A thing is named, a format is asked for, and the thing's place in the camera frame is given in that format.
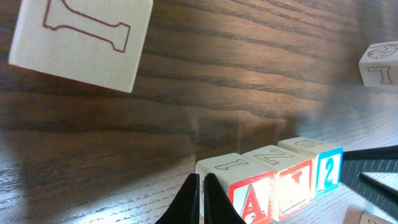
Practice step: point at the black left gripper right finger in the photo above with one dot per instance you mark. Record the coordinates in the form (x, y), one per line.
(217, 207)

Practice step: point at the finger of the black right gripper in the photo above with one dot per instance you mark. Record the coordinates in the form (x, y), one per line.
(382, 160)

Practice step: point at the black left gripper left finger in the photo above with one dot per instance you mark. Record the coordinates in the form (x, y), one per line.
(185, 207)

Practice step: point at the red letter A block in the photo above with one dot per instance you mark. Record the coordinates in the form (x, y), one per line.
(247, 184)

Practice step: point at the blue number 2 block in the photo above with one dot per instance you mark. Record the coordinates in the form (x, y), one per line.
(327, 162)

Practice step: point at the red letter I block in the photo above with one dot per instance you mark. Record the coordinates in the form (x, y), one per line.
(292, 179)

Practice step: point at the yellow top wooden block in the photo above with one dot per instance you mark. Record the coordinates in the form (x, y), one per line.
(378, 65)

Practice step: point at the red number 3 block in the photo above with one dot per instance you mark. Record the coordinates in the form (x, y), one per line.
(92, 41)

